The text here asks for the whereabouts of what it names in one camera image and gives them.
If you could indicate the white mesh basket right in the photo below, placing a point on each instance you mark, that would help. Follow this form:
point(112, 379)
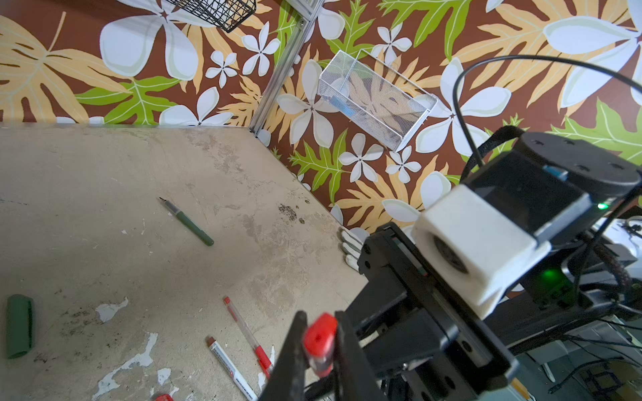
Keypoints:
point(392, 107)

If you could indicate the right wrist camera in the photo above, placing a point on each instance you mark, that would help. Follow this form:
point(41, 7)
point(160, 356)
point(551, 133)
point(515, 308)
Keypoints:
point(475, 249)

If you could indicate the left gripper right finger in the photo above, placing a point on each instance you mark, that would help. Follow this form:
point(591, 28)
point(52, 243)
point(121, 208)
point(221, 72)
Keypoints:
point(355, 379)

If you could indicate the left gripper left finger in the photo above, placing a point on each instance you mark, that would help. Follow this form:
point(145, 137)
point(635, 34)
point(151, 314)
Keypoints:
point(287, 382)

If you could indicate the dark green pen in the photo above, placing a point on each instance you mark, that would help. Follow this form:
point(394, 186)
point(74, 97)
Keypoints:
point(187, 222)

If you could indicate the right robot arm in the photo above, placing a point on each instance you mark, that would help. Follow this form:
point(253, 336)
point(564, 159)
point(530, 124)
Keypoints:
point(522, 198)

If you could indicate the white brown-capped marker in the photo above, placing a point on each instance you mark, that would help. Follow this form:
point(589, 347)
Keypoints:
point(230, 368)

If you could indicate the red gel pen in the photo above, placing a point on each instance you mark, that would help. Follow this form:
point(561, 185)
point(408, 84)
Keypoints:
point(164, 397)

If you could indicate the dark green pen cap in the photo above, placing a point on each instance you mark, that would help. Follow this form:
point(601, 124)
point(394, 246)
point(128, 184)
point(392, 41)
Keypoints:
point(20, 314)

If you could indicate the clear red-capped pen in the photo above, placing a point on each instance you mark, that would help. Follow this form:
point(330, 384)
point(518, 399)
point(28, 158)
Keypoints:
point(262, 358)

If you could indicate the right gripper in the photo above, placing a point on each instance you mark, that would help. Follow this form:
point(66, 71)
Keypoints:
point(428, 344)

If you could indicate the blue object in basket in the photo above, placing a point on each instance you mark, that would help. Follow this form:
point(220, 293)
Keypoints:
point(345, 106)

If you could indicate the black wire basket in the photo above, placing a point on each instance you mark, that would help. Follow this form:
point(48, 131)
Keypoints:
point(224, 14)

